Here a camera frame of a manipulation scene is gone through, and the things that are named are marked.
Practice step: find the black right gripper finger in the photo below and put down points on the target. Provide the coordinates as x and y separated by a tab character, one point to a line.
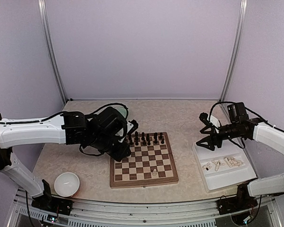
207	143
209	130

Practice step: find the aluminium frame post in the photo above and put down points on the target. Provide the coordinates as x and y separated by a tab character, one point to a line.
50	49
235	49

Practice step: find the left aluminium frame post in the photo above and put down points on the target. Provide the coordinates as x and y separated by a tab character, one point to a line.
50	49

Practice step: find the back aluminium frame rail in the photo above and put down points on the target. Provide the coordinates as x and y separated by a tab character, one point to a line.
149	98

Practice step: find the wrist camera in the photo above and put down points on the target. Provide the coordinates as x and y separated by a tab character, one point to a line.
210	121
132	126

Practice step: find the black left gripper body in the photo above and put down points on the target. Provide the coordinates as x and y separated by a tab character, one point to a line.
102	143

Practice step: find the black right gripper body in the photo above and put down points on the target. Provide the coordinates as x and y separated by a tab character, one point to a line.
234	131

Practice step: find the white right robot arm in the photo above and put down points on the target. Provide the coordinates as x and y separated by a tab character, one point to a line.
273	138

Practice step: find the right aluminium frame post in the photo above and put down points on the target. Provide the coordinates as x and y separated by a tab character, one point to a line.
235	49

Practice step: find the white plastic tray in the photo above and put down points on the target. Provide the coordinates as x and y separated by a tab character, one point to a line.
227	177

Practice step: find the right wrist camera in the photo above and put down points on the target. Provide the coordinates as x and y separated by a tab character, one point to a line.
210	121

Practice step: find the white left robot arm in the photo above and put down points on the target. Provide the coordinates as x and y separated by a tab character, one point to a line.
69	128

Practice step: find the front aluminium rail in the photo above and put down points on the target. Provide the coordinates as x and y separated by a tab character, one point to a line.
87	213

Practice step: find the black chess pieces group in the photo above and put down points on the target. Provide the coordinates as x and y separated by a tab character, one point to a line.
147	139

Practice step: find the wooden chess board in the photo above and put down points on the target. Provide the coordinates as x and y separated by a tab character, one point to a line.
136	170

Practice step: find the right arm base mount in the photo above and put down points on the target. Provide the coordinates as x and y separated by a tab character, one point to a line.
234	204

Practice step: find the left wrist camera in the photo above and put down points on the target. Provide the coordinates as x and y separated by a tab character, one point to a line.
132	126

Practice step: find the white pieces in tray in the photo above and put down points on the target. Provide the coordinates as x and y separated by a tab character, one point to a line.
227	162

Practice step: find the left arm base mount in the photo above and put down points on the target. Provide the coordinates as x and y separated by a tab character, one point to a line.
56	205

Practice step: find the white bowl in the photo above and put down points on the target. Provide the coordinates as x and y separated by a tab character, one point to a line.
66	184

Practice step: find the green glass bowl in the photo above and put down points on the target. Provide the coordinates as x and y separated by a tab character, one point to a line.
123	111

